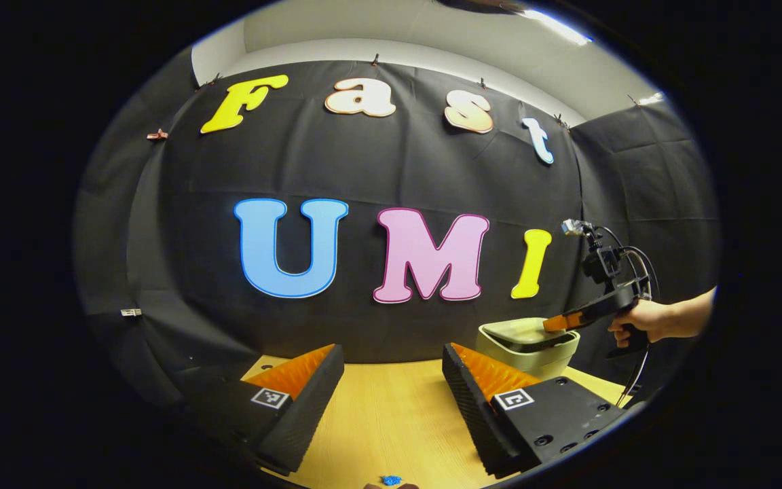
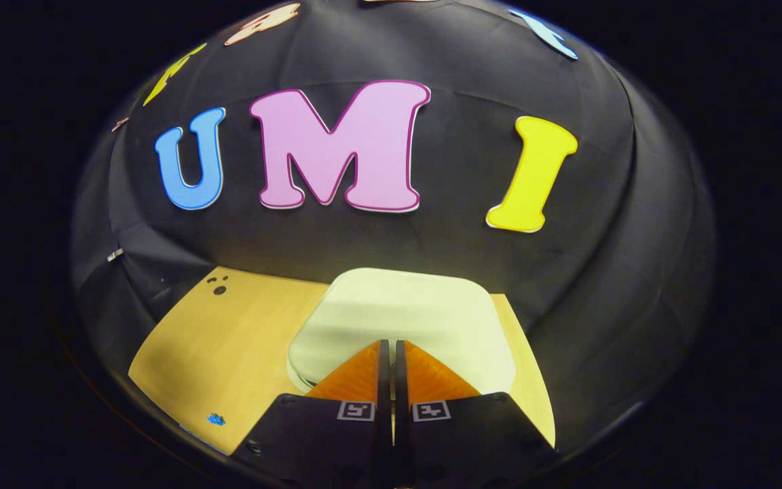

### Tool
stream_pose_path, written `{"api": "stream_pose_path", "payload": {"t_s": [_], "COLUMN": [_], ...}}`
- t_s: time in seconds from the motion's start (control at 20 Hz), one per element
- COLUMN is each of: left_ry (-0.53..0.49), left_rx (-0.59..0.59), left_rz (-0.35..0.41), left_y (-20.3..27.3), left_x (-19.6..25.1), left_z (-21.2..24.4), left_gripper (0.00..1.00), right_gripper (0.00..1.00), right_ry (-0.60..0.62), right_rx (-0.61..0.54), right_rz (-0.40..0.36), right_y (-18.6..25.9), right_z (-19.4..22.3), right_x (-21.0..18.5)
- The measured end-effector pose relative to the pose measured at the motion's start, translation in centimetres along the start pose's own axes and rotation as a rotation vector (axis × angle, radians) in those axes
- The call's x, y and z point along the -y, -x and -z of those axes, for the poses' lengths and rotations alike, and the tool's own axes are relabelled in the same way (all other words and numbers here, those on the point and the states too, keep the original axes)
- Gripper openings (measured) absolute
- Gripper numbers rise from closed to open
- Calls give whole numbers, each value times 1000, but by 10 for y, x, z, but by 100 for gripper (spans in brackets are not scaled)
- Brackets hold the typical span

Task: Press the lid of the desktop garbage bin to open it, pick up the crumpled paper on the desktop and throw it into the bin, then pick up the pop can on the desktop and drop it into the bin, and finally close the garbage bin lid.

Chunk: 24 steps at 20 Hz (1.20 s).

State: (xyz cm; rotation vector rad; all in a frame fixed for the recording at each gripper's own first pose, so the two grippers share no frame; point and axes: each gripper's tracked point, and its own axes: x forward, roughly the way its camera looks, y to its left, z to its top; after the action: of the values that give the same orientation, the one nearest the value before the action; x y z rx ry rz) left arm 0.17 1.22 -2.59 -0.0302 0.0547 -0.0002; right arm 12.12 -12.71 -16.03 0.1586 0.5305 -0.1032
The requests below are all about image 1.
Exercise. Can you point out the blue paper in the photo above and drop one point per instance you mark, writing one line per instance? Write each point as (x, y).
(392, 480)

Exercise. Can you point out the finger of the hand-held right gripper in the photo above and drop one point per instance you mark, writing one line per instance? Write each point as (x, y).
(564, 321)

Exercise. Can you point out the pale green desktop garbage bin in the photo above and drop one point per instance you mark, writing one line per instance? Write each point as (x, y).
(513, 333)

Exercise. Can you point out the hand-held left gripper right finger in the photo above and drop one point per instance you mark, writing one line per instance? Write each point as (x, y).
(466, 401)

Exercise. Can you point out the small ceiling light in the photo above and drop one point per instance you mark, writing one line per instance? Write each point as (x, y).
(652, 98)

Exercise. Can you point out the small copper clip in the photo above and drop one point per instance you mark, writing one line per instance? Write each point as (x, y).
(157, 135)

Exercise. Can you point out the small silver clip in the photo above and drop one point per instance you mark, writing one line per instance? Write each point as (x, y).
(131, 312)

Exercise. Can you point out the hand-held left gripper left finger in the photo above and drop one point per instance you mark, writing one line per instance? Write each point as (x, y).
(309, 401)

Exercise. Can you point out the wooden desktop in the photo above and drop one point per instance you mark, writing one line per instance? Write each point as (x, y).
(384, 421)

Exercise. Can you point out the black backdrop cloth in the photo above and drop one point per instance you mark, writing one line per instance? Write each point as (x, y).
(391, 170)

